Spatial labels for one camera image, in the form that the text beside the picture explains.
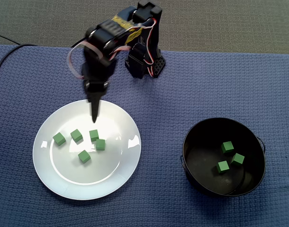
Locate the black robot arm with stickers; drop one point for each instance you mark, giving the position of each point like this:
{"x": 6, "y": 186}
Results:
{"x": 147, "y": 10}

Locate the green cube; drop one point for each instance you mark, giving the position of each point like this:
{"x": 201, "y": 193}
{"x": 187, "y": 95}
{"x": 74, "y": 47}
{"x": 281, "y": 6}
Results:
{"x": 59, "y": 138}
{"x": 223, "y": 167}
{"x": 227, "y": 146}
{"x": 84, "y": 156}
{"x": 76, "y": 135}
{"x": 94, "y": 135}
{"x": 100, "y": 144}
{"x": 237, "y": 159}

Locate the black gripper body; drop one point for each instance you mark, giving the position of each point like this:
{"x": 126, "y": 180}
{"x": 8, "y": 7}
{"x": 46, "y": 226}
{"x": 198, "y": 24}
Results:
{"x": 95, "y": 91}

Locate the black round container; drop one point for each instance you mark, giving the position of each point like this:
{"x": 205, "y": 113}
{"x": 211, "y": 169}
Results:
{"x": 206, "y": 184}

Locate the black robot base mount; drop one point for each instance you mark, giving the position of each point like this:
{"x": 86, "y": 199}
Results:
{"x": 159, "y": 65}

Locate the white round plate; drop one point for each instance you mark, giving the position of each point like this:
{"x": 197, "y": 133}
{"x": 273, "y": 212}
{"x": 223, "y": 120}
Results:
{"x": 87, "y": 184}

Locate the blue woven table cloth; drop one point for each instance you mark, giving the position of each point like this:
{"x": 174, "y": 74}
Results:
{"x": 158, "y": 189}

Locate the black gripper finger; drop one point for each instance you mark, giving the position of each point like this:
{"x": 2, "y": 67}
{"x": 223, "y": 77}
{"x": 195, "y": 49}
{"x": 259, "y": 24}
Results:
{"x": 97, "y": 104}
{"x": 92, "y": 104}

